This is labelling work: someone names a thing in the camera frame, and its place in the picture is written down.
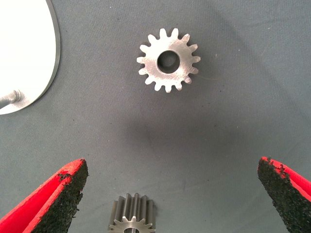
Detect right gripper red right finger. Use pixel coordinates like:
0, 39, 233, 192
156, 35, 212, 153
257, 156, 311, 233

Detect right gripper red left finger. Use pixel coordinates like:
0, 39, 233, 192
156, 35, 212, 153
0, 158, 89, 233

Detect large steel gear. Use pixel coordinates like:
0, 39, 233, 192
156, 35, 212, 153
108, 193, 156, 233

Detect small dark steel gear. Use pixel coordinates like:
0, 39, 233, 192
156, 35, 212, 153
136, 28, 201, 93

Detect dark grey table cloth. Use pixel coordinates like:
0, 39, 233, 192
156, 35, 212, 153
0, 0, 311, 233

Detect round metal plate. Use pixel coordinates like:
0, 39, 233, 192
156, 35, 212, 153
0, 0, 61, 116

